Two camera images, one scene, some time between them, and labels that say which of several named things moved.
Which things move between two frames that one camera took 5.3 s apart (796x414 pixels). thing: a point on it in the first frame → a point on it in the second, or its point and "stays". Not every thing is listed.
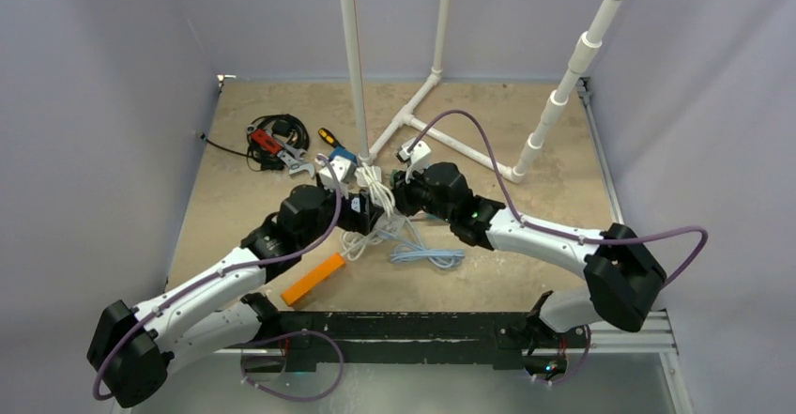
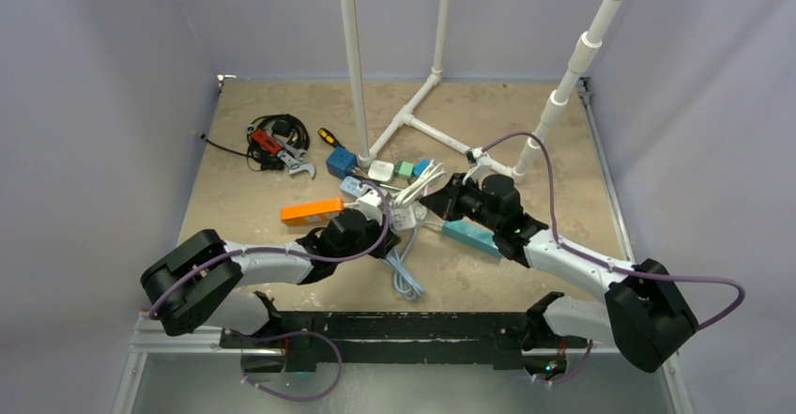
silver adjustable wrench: x=291 y=156 stays
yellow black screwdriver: x=327 y=136 stays
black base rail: x=497 y=336 stays
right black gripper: x=405 y=192 → x=452 y=199
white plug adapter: x=363 y=176 → x=381 y=171
